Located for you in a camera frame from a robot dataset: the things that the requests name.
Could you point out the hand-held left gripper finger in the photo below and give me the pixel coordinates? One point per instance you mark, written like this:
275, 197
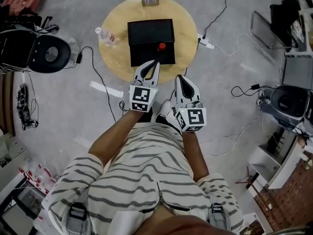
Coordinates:
156, 78
143, 71

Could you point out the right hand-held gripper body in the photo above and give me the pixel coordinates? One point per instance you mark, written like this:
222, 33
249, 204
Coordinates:
193, 117

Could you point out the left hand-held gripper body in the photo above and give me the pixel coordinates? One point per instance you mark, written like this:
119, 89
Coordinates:
141, 97

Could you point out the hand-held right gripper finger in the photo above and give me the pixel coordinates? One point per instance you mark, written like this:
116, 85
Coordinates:
195, 95
179, 92

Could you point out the red-capped small bottle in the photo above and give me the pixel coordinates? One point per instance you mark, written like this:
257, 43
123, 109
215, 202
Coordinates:
161, 46

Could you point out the black box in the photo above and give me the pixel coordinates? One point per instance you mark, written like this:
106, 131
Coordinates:
149, 33

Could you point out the person's right forearm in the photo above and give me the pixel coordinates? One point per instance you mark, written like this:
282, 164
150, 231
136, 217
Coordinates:
194, 155

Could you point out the person's left forearm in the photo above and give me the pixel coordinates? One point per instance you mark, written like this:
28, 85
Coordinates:
117, 136

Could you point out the person's white shoe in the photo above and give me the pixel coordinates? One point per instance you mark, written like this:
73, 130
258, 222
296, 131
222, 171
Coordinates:
166, 110

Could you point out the white flat strip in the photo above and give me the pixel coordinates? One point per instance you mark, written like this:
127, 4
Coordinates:
106, 88

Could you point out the clear water bottle red label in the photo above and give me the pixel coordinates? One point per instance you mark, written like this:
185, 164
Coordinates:
106, 36

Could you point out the white power strip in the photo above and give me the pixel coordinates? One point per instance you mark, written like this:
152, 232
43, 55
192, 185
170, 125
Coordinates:
205, 41

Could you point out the black power adapter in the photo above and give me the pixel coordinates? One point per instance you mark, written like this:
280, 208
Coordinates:
255, 86
78, 57

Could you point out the white striped garment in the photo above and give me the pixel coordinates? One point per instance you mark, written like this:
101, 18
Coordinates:
146, 175

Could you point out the white cabinet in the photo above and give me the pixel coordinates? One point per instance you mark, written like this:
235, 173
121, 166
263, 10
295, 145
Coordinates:
269, 160

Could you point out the black office chair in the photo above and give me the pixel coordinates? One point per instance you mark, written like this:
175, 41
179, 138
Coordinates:
44, 53

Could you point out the black cantilever chair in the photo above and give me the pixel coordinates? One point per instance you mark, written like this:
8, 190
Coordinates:
278, 23

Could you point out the black harness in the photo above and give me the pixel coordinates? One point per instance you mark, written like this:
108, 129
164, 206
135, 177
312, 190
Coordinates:
24, 106

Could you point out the pack of red-labelled bottles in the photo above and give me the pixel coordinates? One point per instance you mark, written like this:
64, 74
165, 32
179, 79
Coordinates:
39, 177

